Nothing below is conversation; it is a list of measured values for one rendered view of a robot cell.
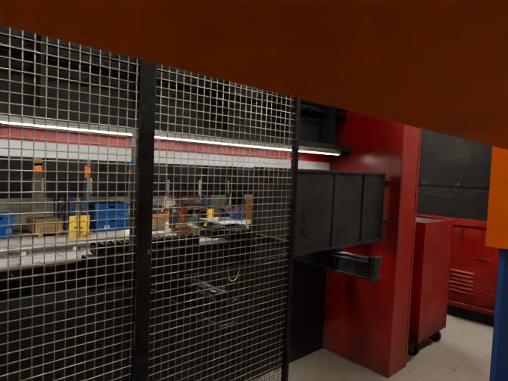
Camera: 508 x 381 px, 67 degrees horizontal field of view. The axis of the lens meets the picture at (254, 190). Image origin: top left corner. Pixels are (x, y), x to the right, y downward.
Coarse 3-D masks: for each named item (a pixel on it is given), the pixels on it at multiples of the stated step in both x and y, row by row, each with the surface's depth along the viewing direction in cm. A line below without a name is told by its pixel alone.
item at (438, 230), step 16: (416, 224) 277; (432, 224) 280; (448, 224) 300; (416, 240) 277; (432, 240) 282; (448, 240) 302; (416, 256) 277; (432, 256) 284; (448, 256) 304; (416, 272) 277; (432, 272) 286; (448, 272) 306; (416, 288) 277; (432, 288) 287; (416, 304) 277; (432, 304) 289; (416, 320) 277; (432, 320) 291; (416, 336) 277; (432, 336) 310; (416, 352) 281
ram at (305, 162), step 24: (0, 144) 146; (24, 144) 151; (48, 144) 157; (72, 144) 163; (96, 144) 170; (120, 144) 177; (168, 144) 194; (192, 144) 203; (288, 168) 254; (312, 168) 271
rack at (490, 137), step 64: (0, 0) 3; (64, 0) 3; (128, 0) 3; (192, 0) 3; (256, 0) 3; (320, 0) 3; (384, 0) 3; (448, 0) 3; (192, 64) 5; (256, 64) 5; (320, 64) 5; (384, 64) 5; (448, 64) 5; (448, 128) 10
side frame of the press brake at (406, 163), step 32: (352, 128) 270; (384, 128) 252; (416, 128) 253; (352, 160) 270; (384, 160) 252; (416, 160) 256; (416, 192) 259; (384, 256) 252; (352, 288) 270; (384, 288) 252; (352, 320) 270; (384, 320) 252; (352, 352) 270; (384, 352) 252
